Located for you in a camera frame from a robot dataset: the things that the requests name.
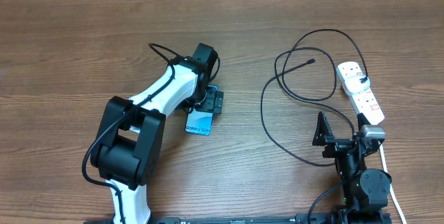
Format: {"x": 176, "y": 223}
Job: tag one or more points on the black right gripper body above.
{"x": 335, "y": 145}

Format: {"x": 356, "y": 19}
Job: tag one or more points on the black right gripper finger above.
{"x": 362, "y": 120}
{"x": 323, "y": 133}

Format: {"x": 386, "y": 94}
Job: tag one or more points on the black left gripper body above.
{"x": 211, "y": 102}

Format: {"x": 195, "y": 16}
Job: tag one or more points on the blue Galaxy smartphone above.
{"x": 199, "y": 123}

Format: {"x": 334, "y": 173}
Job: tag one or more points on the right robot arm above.
{"x": 365, "y": 190}

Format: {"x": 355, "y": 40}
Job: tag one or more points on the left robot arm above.
{"x": 127, "y": 147}

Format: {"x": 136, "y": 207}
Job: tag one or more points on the white charger plug adapter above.
{"x": 356, "y": 84}

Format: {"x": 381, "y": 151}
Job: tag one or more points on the white power strip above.
{"x": 364, "y": 102}

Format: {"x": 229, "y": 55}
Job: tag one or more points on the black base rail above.
{"x": 297, "y": 219}

